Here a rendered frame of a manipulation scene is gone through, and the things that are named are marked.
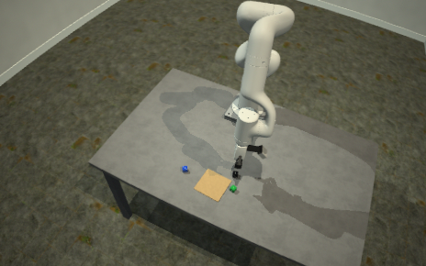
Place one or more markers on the tan flat mat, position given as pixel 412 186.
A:
pixel 212 185

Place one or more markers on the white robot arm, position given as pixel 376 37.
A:
pixel 257 68

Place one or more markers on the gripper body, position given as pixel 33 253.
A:
pixel 240 151

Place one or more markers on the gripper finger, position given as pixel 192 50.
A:
pixel 238 163

